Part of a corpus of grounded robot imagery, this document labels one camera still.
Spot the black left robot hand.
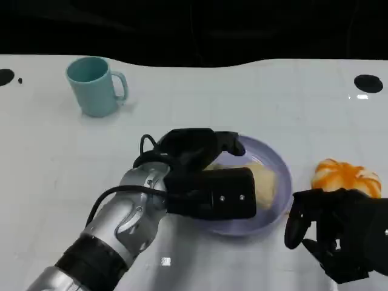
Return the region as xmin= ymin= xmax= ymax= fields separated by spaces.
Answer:
xmin=156 ymin=127 xmax=247 ymax=174

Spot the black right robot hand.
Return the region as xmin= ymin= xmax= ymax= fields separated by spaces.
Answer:
xmin=284 ymin=188 xmax=388 ymax=284

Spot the lilac plate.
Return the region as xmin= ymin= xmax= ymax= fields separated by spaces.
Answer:
xmin=193 ymin=135 xmax=293 ymax=238

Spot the pale green mug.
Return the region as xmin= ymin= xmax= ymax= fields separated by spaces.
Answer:
xmin=65 ymin=56 xmax=130 ymax=118

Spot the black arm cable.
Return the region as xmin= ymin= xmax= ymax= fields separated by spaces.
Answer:
xmin=85 ymin=134 xmax=173 ymax=229

